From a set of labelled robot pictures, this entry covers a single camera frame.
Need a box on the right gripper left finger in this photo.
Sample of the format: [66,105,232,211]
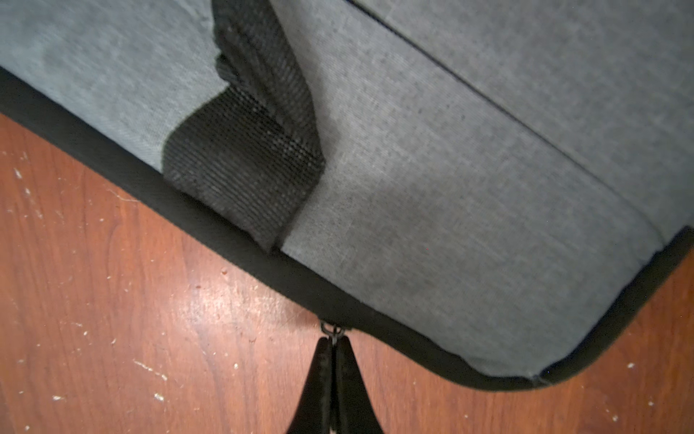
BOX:
[287,337,334,434]

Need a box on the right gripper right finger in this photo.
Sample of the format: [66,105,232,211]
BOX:
[333,336,384,434]

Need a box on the grey laptop bag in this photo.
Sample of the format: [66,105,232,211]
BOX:
[1,1,693,391]

